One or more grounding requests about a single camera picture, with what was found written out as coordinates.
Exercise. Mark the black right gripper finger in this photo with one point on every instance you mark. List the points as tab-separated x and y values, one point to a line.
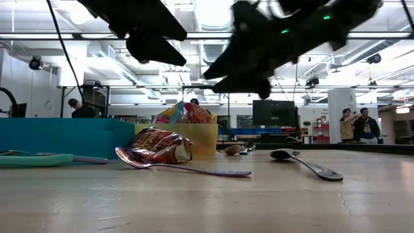
246	84
231	66

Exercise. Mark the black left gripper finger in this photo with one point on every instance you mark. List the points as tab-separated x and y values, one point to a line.
155	50
145	19

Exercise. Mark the yellow snack packet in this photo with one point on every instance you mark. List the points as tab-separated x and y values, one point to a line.
214	118

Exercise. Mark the red snack packet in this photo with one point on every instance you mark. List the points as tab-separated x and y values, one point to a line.
197	115

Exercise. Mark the ramen noodle packet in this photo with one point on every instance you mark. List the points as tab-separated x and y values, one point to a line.
168	113

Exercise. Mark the white-lidded glass jar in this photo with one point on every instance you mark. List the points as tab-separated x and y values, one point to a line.
144	119

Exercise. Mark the orange snack packet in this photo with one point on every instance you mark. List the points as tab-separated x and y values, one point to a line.
158	145

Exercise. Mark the black ceiling spotlight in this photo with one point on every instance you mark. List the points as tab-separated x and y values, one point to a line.
374	58
312	81
35	63

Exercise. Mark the silver metal spoon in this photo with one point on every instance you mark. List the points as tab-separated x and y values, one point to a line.
233	149

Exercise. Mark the yellow plastic bin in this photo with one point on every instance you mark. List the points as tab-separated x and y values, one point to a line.
205	139

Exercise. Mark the small potted plant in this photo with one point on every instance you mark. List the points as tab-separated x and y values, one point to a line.
306	124

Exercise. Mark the white pillar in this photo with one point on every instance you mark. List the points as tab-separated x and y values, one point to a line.
334	103

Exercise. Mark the rainbow iridescent spoon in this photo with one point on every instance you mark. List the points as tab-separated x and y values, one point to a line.
207	171

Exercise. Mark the black metal spoon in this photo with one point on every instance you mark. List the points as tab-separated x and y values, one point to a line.
320	171

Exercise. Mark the dark teal plastic bin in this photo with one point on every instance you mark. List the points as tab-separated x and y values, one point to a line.
64	139

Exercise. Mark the small black monitor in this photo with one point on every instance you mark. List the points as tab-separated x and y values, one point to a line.
18	110

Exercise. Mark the black table frame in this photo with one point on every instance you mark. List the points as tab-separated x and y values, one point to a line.
355	149

